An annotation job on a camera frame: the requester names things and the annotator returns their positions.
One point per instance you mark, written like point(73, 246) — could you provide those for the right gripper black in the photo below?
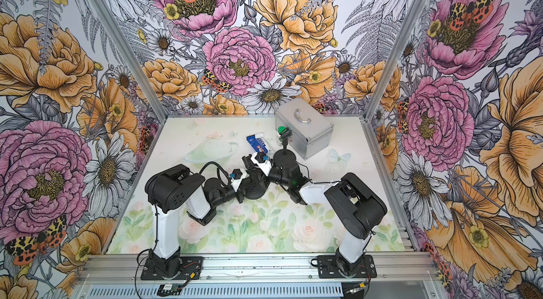
point(261, 177)

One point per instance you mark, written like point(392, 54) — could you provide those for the black round stand base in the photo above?
point(284, 155)

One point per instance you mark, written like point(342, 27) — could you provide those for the blue white bandage packet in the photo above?
point(258, 142)

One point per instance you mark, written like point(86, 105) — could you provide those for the white bottle green cap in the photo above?
point(279, 132)

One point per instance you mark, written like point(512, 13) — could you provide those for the silver aluminium first aid case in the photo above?
point(311, 131)

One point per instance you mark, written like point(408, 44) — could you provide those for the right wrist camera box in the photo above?
point(263, 163)

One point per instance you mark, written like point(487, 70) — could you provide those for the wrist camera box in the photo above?
point(237, 176)
point(263, 163)

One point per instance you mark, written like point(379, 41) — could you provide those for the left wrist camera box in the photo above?
point(237, 176)

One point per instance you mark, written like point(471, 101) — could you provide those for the white perforated cable tray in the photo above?
point(222, 290)

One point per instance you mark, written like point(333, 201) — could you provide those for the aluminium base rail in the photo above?
point(280, 268)

